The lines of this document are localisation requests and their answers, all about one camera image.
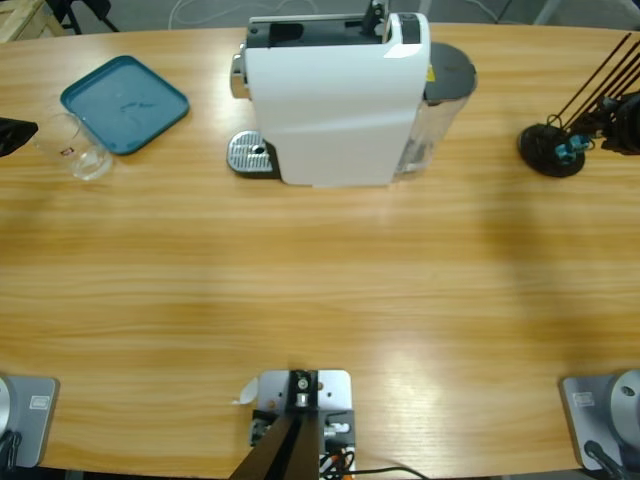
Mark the black chair legs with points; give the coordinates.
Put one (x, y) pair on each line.
(70, 12)

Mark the wooden crate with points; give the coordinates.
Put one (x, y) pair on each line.
(20, 17)

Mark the white paper tag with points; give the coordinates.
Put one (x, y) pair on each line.
(247, 392)

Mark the teal plastic tray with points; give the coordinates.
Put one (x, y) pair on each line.
(125, 105)

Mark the clear drinking glass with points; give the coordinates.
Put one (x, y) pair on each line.
(91, 165)

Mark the grey metal table leg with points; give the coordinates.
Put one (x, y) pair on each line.
(547, 11)

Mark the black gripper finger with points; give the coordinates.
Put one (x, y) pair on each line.
(12, 135)

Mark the white capsule coffee machine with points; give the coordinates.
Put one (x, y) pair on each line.
(330, 110)

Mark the clear water tank black lid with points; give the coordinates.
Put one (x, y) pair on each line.
(450, 70)

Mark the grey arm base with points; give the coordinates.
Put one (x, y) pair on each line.
(600, 415)
(30, 420)

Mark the black capsule holder stand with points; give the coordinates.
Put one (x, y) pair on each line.
(537, 150)

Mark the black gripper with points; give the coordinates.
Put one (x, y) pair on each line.
(629, 125)

